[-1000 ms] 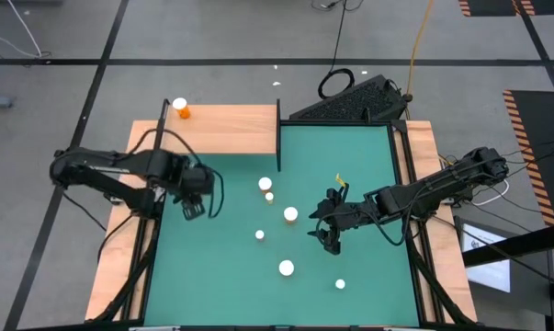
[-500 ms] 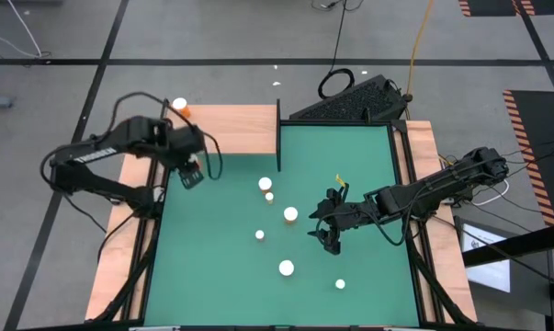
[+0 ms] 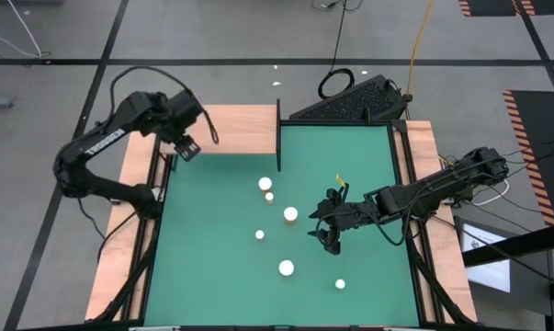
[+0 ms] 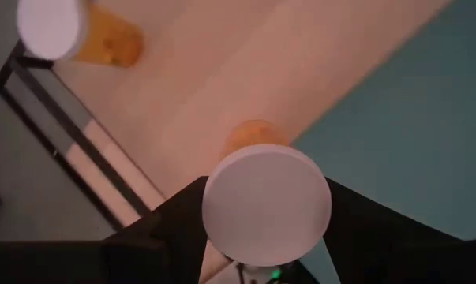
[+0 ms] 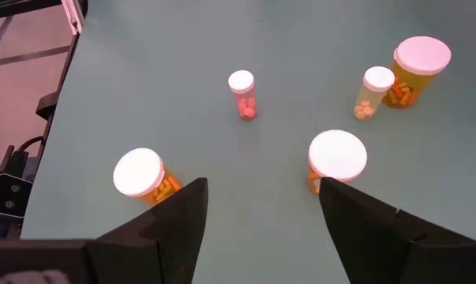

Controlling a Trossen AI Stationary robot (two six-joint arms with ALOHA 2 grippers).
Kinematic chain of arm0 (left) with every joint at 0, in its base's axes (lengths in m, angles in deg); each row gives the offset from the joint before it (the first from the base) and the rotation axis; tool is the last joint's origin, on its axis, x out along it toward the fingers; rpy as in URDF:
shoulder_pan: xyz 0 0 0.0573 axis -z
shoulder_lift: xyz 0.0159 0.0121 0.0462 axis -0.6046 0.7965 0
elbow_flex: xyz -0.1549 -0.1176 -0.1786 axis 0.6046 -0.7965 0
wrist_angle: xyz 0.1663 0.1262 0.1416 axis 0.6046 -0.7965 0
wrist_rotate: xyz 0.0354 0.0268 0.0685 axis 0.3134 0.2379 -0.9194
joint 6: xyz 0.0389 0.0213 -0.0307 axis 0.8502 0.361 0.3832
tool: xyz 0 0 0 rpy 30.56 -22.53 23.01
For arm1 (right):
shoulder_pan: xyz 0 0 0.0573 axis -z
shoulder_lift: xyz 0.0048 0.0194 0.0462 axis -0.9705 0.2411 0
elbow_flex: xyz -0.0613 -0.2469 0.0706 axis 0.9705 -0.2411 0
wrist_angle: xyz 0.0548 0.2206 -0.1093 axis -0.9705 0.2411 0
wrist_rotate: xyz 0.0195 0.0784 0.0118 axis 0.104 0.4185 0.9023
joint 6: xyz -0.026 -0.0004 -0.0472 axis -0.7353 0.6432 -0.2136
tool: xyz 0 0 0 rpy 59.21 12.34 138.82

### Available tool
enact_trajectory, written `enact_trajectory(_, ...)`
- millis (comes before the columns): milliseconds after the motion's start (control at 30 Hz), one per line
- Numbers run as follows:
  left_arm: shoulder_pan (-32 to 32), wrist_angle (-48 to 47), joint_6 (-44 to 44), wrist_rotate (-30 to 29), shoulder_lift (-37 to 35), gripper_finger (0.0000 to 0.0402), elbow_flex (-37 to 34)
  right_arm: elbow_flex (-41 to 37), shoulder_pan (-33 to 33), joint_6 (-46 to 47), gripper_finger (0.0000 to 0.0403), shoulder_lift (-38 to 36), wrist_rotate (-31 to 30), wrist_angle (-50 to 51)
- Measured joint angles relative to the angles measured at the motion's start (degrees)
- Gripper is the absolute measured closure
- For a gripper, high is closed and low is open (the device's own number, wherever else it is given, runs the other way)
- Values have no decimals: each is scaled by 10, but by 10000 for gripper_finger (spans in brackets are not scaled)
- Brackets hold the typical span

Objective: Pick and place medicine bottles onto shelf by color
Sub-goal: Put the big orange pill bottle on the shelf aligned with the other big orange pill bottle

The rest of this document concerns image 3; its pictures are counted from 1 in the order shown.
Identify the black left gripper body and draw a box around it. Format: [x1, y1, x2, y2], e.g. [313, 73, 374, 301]
[159, 89, 205, 142]

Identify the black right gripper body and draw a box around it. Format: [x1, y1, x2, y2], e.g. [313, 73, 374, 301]
[324, 183, 369, 231]

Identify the light wood shelf board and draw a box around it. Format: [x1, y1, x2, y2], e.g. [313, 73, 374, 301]
[160, 104, 278, 155]

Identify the light wood side panel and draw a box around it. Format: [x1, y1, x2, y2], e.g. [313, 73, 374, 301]
[84, 120, 167, 322]
[404, 120, 479, 323]

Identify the black perforated metal case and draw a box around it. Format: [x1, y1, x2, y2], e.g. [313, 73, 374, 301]
[288, 74, 409, 124]

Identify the black metal beam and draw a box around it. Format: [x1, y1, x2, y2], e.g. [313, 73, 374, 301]
[462, 220, 554, 268]

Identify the black hazard-striped floor mat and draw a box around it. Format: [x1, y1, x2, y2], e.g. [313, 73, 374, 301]
[458, 0, 554, 17]
[503, 89, 554, 277]

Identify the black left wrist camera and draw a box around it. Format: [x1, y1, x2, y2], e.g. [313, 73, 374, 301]
[174, 134, 202, 163]

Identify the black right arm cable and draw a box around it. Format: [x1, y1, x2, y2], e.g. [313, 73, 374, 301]
[313, 201, 413, 247]

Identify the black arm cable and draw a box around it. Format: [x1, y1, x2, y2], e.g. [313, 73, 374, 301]
[313, 201, 413, 247]
[107, 65, 220, 146]

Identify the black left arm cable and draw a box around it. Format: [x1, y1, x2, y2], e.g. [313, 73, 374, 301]
[107, 65, 220, 146]

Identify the black table frame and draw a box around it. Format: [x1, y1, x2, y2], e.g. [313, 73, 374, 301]
[87, 118, 478, 331]

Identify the black hanging cable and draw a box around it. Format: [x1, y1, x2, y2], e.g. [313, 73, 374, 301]
[316, 0, 356, 100]

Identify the white cable loop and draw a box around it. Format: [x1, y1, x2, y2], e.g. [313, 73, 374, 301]
[469, 177, 511, 207]

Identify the yellow hanging cable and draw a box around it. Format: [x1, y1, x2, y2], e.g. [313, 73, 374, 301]
[404, 0, 436, 98]

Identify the white floor cable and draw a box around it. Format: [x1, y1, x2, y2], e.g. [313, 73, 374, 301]
[0, 0, 52, 60]

